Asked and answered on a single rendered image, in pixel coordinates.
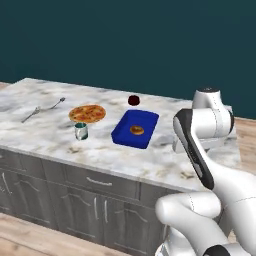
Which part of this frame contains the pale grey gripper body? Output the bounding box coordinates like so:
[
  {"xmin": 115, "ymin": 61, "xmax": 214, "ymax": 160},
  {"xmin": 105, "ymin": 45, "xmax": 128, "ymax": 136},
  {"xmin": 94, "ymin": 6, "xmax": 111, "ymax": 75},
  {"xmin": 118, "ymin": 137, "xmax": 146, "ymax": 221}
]
[{"xmin": 171, "ymin": 132, "xmax": 232, "ymax": 155}]

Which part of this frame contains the round pizza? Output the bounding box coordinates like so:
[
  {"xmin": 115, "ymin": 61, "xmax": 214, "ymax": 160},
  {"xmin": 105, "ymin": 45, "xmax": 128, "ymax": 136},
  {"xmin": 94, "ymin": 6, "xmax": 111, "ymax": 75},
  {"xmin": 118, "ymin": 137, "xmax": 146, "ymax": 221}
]
[{"xmin": 68, "ymin": 104, "xmax": 108, "ymax": 125}]

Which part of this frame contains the blue rectangular tray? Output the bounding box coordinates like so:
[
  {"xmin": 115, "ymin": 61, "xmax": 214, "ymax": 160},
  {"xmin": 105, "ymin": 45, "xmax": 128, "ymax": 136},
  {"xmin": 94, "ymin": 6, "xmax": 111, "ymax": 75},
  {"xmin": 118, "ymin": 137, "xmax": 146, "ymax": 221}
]
[{"xmin": 110, "ymin": 109, "xmax": 160, "ymax": 150}]

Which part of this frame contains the dark red cup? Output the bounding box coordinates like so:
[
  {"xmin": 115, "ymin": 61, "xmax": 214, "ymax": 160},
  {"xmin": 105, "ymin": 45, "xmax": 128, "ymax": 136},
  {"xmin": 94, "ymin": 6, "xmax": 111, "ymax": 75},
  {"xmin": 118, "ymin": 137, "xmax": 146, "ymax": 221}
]
[{"xmin": 127, "ymin": 94, "xmax": 141, "ymax": 107}]

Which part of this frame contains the grey cupboard door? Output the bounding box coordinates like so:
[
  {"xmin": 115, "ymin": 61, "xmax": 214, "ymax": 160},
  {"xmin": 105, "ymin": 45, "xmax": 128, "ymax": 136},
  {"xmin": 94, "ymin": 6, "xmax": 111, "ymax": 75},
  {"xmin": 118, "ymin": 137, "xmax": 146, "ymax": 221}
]
[
  {"xmin": 0, "ymin": 167, "xmax": 56, "ymax": 231},
  {"xmin": 100, "ymin": 195, "xmax": 167, "ymax": 256},
  {"xmin": 47, "ymin": 182, "xmax": 104, "ymax": 245}
]

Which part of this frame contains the long silver drawer handle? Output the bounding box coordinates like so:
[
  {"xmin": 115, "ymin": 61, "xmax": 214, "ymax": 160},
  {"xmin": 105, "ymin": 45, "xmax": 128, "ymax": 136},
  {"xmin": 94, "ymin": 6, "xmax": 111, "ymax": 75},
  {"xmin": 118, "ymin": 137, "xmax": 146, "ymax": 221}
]
[{"xmin": 86, "ymin": 176, "xmax": 114, "ymax": 187}]

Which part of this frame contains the silver cupboard door handle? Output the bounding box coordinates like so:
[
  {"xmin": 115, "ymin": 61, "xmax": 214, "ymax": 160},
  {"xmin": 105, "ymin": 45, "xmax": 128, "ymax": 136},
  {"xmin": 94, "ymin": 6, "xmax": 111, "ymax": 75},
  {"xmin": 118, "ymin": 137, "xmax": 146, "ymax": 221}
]
[
  {"xmin": 103, "ymin": 199, "xmax": 109, "ymax": 224},
  {"xmin": 93, "ymin": 196, "xmax": 100, "ymax": 221},
  {"xmin": 1, "ymin": 171, "xmax": 13, "ymax": 196}
]

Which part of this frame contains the grey drawer front long handle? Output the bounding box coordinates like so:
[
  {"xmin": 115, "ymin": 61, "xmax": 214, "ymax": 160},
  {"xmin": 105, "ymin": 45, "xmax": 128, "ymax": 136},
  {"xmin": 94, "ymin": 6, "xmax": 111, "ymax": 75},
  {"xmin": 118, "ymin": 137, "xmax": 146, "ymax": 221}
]
[{"xmin": 63, "ymin": 163, "xmax": 140, "ymax": 201}]

